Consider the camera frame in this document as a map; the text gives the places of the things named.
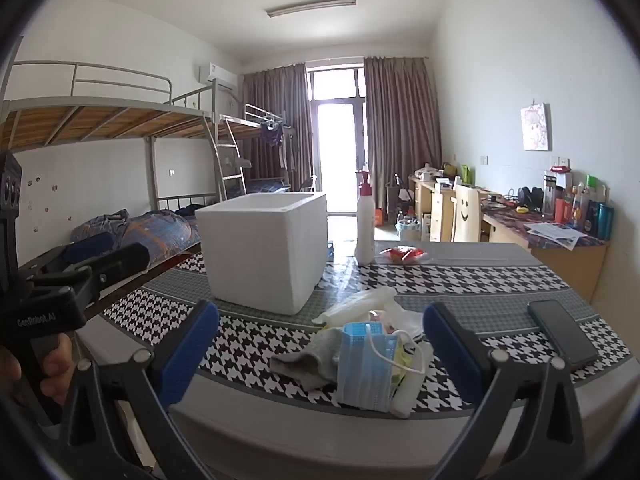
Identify blue face mask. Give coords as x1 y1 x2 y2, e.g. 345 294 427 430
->
337 323 427 412

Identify metal bunk bed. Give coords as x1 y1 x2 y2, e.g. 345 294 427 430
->
0 60 223 266
215 102 298 201

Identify white air conditioner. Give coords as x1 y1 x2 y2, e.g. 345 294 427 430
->
197 62 238 92

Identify white lotion pump bottle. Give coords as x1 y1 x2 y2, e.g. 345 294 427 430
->
354 170 376 266

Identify black smartphone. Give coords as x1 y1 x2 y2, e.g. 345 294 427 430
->
527 300 601 368

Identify black speakers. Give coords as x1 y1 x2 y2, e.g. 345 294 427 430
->
517 186 543 211

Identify white foam box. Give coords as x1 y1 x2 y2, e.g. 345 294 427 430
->
195 192 328 316

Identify row of toiletry bottles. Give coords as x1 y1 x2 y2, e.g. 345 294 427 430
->
542 167 616 241

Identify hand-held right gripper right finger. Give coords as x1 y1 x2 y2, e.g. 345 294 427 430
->
422 301 586 480

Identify wooden desk with patterned cover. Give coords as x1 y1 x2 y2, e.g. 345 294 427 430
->
480 195 611 303

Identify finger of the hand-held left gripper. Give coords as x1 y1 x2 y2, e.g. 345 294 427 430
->
75 242 151 292
62 232 115 266

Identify cluttered wooden desk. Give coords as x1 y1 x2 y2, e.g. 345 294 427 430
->
407 175 481 243

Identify white paper sheets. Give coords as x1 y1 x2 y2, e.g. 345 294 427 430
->
525 222 588 251

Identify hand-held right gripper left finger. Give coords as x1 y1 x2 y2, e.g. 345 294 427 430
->
57 300 221 480

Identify person's left hand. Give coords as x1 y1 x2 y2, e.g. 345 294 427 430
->
39 332 76 403

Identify red snack wrapper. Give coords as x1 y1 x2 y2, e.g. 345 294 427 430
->
379 246 426 265

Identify hanging dark clothes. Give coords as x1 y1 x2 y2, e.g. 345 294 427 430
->
260 120 296 171

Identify white basket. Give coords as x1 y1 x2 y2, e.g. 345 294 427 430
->
396 220 423 243

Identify grey sock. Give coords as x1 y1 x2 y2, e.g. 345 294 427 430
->
270 330 346 392

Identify wooden smiley chair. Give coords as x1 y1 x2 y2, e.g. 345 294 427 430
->
450 184 483 243

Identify wall poster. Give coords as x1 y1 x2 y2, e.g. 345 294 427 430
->
520 102 551 151

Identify brown curtain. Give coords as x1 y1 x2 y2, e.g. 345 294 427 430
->
241 62 313 193
363 55 443 211

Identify ceiling tube light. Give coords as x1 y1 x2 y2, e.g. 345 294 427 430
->
265 0 357 18

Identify blue patterned blanket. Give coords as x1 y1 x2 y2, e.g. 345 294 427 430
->
70 209 201 262

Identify glass balcony door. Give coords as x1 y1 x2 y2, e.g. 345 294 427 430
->
306 62 368 216

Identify houndstooth tablecloth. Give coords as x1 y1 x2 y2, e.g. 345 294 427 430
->
102 242 633 413

